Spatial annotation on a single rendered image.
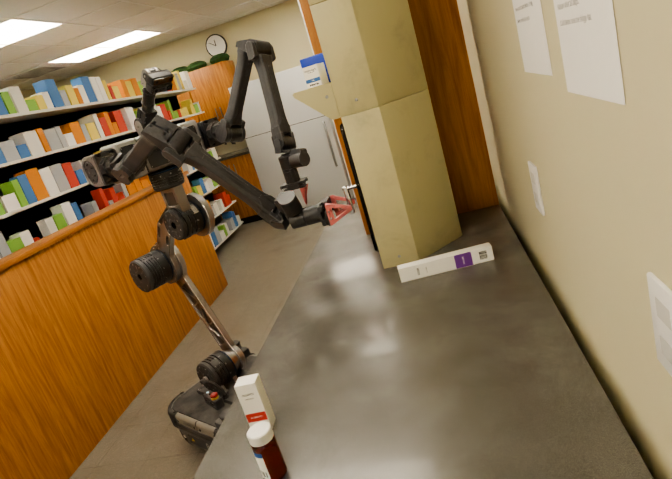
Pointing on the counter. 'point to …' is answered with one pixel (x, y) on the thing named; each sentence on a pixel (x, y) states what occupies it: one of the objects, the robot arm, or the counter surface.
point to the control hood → (320, 100)
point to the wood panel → (439, 88)
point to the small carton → (315, 75)
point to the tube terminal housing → (388, 120)
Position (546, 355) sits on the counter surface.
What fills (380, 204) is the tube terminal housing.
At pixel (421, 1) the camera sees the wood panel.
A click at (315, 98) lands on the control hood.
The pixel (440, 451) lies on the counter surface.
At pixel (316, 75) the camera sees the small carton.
